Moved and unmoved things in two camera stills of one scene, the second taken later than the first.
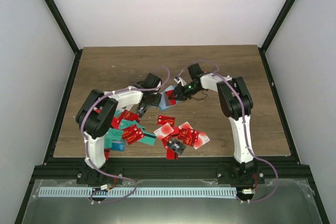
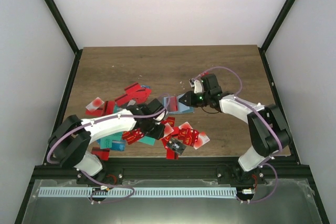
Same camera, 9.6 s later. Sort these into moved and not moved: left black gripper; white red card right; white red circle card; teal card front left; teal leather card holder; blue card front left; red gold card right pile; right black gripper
Moved: teal leather card holder; right black gripper; left black gripper
Not moved: blue card front left; white red circle card; white red card right; red gold card right pile; teal card front left
